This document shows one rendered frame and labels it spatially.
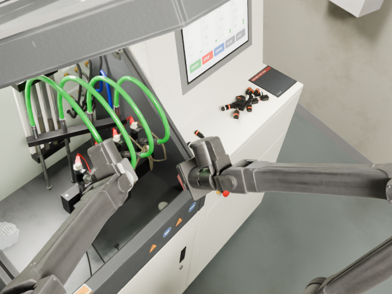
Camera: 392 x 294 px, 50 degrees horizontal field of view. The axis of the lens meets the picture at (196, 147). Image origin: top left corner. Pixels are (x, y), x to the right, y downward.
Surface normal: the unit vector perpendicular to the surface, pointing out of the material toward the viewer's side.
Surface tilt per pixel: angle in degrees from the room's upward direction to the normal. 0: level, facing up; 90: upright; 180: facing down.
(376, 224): 0
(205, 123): 0
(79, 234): 55
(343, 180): 73
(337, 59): 90
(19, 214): 0
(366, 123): 90
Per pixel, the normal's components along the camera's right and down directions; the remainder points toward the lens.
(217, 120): 0.10, -0.67
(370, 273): -0.66, 0.28
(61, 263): 0.86, -0.43
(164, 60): 0.78, 0.33
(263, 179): -0.49, 0.26
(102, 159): -0.22, 0.18
